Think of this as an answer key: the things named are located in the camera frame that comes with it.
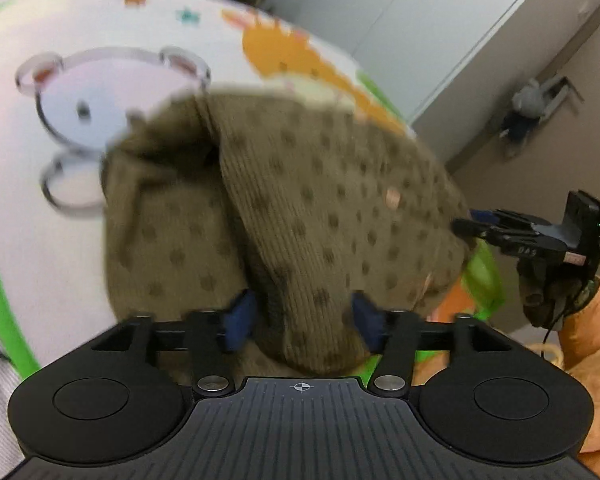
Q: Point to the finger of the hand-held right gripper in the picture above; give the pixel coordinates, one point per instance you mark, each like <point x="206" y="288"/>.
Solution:
<point x="500" y="219"/>
<point x="485" y="232"/>

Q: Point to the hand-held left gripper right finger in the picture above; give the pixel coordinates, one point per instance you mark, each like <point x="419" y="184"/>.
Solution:
<point x="367" y="322"/>

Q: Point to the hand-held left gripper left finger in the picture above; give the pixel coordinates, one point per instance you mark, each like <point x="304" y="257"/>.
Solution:
<point x="240" y="321"/>

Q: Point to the olive dotted knit garment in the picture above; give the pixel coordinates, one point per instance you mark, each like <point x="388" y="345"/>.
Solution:
<point x="300" y="220"/>

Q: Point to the person's right hand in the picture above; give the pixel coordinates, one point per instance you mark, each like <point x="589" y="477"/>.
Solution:
<point x="542" y="290"/>

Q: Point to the white wardrobe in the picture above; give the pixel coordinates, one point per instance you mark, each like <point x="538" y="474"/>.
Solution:
<point x="405" y="25"/>

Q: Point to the cartoon printed mat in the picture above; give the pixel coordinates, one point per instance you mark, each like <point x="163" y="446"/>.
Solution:
<point x="25" y="160"/>

